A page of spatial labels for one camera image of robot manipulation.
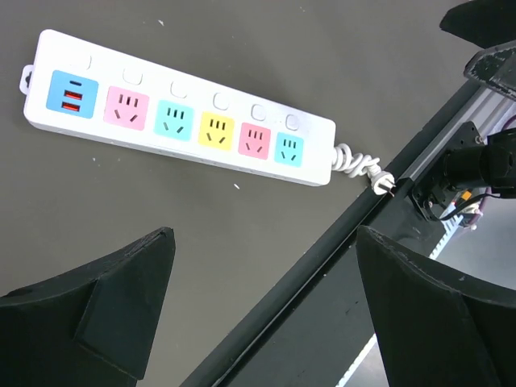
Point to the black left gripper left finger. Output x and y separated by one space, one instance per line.
91 326

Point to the white multicolour power strip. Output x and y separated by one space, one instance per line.
74 87

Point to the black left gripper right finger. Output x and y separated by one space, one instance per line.
435 325

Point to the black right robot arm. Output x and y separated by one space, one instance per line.
491 166

